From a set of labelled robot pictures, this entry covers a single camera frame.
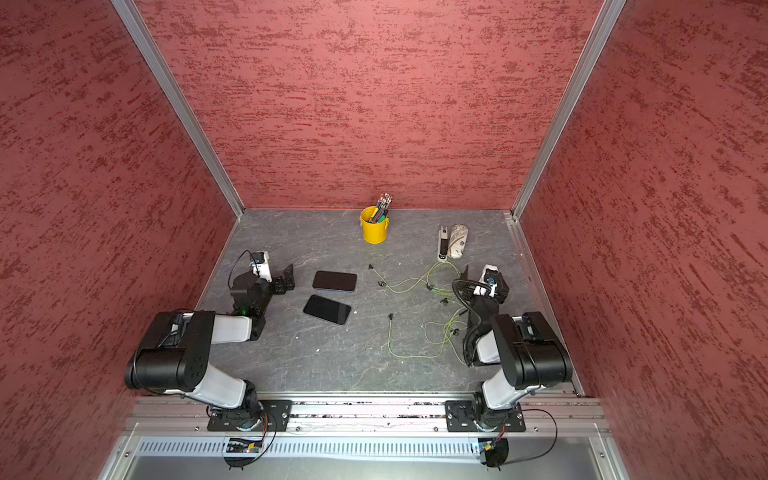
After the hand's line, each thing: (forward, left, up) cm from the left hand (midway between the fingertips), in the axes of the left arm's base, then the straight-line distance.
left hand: (278, 270), depth 94 cm
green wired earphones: (-19, -54, -7) cm, 58 cm away
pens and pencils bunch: (+22, -33, +8) cm, 40 cm away
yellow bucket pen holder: (+19, -30, -4) cm, 36 cm away
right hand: (-3, -64, +4) cm, 64 cm away
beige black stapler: (+13, -55, -2) cm, 57 cm away
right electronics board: (-46, -63, -9) cm, 78 cm away
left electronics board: (-45, +1, -10) cm, 47 cm away
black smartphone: (+1, -17, -8) cm, 19 cm away
